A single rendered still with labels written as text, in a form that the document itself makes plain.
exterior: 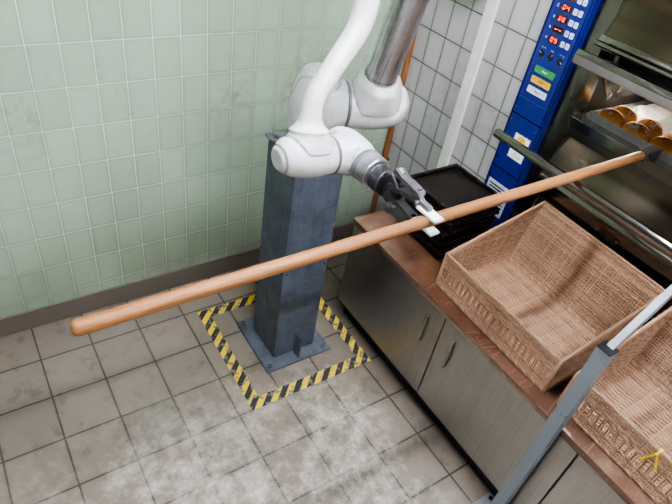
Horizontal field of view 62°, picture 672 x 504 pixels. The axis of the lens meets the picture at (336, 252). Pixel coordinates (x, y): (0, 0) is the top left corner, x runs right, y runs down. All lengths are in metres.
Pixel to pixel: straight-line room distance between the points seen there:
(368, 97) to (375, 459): 1.35
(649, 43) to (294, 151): 1.18
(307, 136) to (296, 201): 0.57
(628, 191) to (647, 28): 0.52
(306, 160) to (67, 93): 1.03
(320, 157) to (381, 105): 0.48
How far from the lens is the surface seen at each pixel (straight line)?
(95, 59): 2.13
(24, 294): 2.61
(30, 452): 2.36
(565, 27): 2.19
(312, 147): 1.39
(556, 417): 1.80
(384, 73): 1.78
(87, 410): 2.41
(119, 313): 1.03
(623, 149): 2.13
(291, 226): 1.99
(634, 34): 2.08
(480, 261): 2.24
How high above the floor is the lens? 1.94
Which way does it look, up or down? 39 degrees down
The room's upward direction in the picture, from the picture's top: 11 degrees clockwise
